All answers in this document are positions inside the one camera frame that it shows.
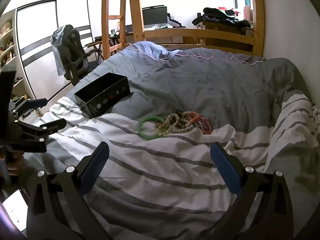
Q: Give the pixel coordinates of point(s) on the wooden ladder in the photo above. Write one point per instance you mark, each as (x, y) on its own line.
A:
(107, 17)

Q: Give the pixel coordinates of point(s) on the person's left hand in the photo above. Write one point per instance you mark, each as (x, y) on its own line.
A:
(16, 166)

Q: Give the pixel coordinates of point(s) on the light blue shirt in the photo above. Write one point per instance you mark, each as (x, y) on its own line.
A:
(58, 47)

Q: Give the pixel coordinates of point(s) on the black office chair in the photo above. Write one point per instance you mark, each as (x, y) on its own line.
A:
(75, 52)

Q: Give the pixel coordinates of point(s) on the cardboard box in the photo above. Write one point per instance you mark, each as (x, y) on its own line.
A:
(248, 12)

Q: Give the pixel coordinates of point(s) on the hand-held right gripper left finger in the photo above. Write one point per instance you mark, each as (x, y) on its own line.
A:
(93, 171)

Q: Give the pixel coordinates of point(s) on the smartphone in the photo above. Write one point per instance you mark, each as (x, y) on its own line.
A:
(15, 210)

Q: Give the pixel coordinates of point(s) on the pile of dark clothes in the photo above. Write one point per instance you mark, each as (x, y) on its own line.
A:
(222, 16)

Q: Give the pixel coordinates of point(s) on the green jade bangle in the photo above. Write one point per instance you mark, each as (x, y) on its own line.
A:
(143, 131)

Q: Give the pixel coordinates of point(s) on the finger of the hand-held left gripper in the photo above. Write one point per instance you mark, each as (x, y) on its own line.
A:
(37, 102)
(50, 127)

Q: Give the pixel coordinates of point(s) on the black rectangular box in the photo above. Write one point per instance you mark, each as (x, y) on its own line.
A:
(100, 96)

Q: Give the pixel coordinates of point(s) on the blue grey blanket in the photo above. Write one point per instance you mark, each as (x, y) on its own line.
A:
(190, 80)

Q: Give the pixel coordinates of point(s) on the wooden bed frame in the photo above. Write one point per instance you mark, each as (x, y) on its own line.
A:
(257, 17)

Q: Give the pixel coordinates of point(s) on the black computer monitor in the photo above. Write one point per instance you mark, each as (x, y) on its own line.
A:
(154, 16)

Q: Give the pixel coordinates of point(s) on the checkered bed sheet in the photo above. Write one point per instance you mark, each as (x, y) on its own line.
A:
(178, 48)

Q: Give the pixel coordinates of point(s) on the dark desk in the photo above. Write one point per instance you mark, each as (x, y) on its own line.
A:
(160, 28)

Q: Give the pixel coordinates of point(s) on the grey white striped duvet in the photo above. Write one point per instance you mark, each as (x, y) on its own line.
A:
(160, 165)

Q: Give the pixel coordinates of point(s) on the white shelf with plush toys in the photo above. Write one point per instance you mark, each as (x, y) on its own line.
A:
(7, 42)

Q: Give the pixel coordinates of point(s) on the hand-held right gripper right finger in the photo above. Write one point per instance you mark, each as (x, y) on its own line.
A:
(226, 171)

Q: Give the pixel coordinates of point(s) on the white sliding door wardrobe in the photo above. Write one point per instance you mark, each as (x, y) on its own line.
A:
(50, 45)

